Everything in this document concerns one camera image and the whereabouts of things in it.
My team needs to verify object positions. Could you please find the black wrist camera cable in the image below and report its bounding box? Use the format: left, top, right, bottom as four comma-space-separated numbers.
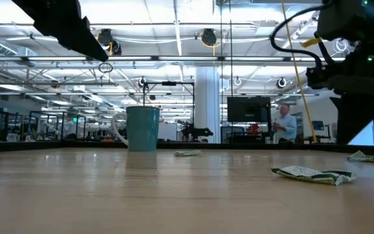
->
269, 2, 329, 70

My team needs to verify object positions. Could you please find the black ceiling cable reel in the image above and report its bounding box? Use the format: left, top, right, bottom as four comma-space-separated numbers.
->
200, 28, 218, 47
97, 28, 123, 57
275, 76, 288, 90

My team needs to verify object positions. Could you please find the red background object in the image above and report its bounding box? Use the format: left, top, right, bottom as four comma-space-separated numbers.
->
246, 123, 261, 135

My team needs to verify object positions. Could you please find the black monitor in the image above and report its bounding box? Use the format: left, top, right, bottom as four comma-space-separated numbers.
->
227, 96, 272, 124

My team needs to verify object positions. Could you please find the teal mug with white handle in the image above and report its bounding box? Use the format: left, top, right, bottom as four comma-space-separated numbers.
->
111, 105, 161, 152

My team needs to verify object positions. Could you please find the black background gantry frame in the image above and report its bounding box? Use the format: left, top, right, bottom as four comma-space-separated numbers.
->
142, 81, 196, 142

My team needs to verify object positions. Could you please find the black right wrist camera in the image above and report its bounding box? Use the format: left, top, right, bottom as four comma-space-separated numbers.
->
305, 66, 336, 90

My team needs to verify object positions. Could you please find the yellow hanging cable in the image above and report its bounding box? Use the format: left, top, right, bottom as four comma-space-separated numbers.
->
280, 0, 319, 144

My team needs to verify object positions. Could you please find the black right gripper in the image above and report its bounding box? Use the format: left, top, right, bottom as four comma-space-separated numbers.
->
313, 0, 374, 146

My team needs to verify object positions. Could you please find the person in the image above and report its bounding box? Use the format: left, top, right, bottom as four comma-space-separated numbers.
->
272, 103, 298, 145

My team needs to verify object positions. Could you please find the white building column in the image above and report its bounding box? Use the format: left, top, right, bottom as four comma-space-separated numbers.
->
194, 66, 221, 144

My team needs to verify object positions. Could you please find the green white sweetener packet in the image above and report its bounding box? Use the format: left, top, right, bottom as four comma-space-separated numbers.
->
347, 149, 374, 164
270, 165, 358, 187
173, 149, 203, 157

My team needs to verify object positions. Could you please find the black aluminium table frame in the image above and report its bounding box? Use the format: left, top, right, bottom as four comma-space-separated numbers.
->
0, 140, 374, 157

